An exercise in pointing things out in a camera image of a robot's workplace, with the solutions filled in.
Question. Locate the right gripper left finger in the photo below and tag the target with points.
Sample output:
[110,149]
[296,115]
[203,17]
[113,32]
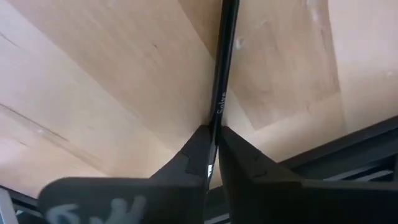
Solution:
[124,202]

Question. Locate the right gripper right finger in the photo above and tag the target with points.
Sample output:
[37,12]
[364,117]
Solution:
[311,202]

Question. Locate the thin long gold ferrule paintbrush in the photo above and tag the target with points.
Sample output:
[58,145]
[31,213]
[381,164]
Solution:
[225,62]

